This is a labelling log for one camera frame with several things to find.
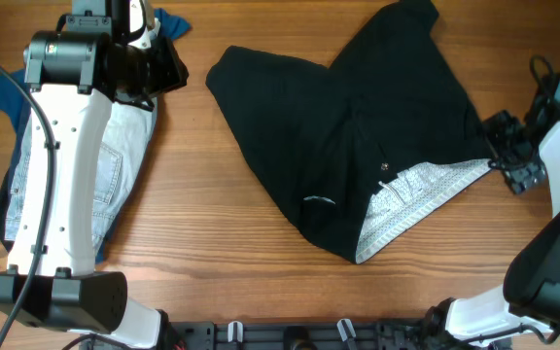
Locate black shorts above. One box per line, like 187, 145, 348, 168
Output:
206, 0, 491, 264

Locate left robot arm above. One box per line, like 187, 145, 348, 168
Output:
0, 1, 189, 349

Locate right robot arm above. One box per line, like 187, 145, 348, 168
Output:
418, 72, 560, 349

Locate light blue denim shorts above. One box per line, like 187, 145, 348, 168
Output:
5, 103, 157, 262

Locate blue t-shirt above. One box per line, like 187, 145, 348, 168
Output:
0, 7, 193, 135

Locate black garment under pile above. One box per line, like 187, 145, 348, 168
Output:
0, 172, 14, 252

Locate right black cable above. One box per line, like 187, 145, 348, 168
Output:
527, 54, 560, 157

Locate black cable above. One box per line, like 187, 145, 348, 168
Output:
527, 54, 560, 157
0, 0, 62, 350

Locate right white rail clip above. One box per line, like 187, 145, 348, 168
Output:
336, 318, 356, 342

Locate white rail clip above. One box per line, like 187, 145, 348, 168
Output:
227, 321, 244, 343
336, 318, 356, 342

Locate left white rail clip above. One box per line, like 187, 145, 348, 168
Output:
227, 321, 244, 343

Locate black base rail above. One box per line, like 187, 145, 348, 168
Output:
79, 318, 512, 350

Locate left black cable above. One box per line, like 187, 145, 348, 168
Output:
0, 0, 62, 350

